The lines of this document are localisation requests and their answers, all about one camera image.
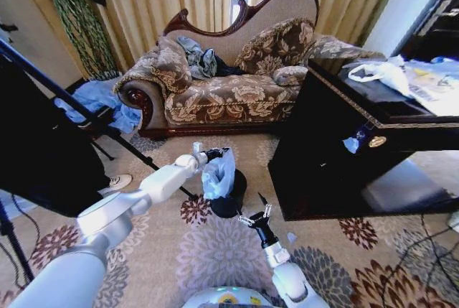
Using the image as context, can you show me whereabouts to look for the pale blue garbage bag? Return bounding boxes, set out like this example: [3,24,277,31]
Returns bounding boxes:
[201,148,237,201]

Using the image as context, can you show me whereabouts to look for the black round trash bin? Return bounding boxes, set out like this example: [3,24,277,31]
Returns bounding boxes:
[209,169,249,220]

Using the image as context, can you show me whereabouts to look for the printed white plastic bag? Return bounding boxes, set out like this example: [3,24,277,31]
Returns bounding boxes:
[396,55,459,118]

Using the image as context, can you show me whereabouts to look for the floral patterned rug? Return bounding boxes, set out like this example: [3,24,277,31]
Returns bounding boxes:
[0,131,459,308]

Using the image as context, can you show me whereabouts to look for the floral brown chaise longue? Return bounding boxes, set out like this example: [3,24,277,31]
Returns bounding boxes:
[113,0,387,141]

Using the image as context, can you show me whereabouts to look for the white robot front shell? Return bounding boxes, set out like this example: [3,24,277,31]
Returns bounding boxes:
[180,286,275,308]

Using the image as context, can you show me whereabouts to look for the black glossy cabinet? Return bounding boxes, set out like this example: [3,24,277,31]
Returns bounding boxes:
[268,57,459,223]

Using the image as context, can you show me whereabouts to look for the dark navy crumpled garment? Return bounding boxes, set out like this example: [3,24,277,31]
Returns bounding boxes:
[202,48,249,78]

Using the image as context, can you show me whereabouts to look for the floral tasselled cushion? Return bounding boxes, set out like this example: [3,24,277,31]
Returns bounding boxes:
[156,34,194,95]

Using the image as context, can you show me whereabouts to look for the grey green crumpled garment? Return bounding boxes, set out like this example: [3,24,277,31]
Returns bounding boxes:
[175,34,219,80]

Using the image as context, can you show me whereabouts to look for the person's white shoe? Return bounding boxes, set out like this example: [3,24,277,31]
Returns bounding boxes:
[106,174,134,191]

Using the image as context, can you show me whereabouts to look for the small floral bolster cushion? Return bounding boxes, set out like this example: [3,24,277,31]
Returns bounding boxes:
[271,65,309,87]

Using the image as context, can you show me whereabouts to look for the blue white hanging wrapper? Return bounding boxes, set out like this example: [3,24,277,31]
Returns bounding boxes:
[342,123,374,155]

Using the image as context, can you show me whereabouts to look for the large floral fringed cushion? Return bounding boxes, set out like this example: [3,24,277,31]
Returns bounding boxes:
[235,17,317,77]

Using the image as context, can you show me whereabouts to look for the light blue crumpled sheet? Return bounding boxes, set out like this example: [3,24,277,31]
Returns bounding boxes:
[53,80,143,134]

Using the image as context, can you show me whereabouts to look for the black tripod stand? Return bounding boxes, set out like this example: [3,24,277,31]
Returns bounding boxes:
[0,37,199,201]

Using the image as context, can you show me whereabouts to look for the large black panel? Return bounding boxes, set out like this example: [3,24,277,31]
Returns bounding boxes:
[0,52,110,218]

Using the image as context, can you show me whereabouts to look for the green hanging plant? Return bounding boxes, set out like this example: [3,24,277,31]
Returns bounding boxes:
[30,0,120,82]

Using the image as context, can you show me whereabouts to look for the black light stand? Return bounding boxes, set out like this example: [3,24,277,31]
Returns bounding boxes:
[0,196,41,289]

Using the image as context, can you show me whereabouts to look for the black floor cables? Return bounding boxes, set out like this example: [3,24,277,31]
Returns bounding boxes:
[392,214,459,289]

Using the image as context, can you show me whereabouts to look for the dark glossy wall unit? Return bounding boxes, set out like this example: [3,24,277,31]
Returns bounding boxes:
[397,0,459,64]

